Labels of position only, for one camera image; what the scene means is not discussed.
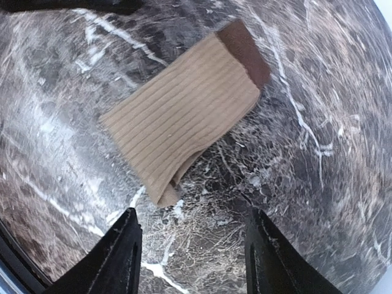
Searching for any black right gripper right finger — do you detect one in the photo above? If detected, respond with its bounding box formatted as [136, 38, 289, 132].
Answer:
[245, 208, 340, 293]

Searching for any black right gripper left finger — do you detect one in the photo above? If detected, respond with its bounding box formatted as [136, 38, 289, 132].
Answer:
[44, 208, 142, 293]

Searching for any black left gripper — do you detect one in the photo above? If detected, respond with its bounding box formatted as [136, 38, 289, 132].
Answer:
[1, 0, 144, 15]

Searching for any tan brown sock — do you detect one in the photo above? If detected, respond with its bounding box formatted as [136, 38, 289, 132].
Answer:
[100, 19, 270, 207]

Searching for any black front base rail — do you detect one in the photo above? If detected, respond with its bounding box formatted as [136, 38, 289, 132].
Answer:
[1, 222, 52, 293]

